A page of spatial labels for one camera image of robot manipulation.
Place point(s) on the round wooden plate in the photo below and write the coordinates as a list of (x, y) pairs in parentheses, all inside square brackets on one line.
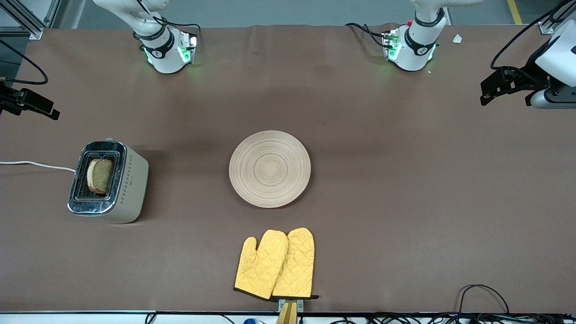
[(270, 168)]

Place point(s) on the brown table cover sheet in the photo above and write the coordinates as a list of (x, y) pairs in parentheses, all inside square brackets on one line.
[(382, 247)]

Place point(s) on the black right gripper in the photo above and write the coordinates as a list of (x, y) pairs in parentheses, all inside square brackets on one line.
[(10, 100)]

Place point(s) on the cream and chrome toaster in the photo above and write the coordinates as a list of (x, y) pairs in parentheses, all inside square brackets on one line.
[(128, 184)]

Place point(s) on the small white paper scrap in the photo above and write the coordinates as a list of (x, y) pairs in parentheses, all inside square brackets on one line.
[(457, 38)]

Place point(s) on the yellow quilted oven mitt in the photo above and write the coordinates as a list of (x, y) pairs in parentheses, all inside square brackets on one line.
[(297, 265), (258, 267)]

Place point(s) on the wooden stick with metal bracket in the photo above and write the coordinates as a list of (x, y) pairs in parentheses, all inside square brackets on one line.
[(288, 315)]

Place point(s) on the aluminium frame profile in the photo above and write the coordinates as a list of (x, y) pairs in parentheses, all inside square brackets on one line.
[(550, 24), (27, 20)]

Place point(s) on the brown toast slice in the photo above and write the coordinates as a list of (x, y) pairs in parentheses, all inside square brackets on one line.
[(101, 175)]

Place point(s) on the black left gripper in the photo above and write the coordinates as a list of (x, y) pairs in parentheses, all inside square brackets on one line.
[(530, 73)]

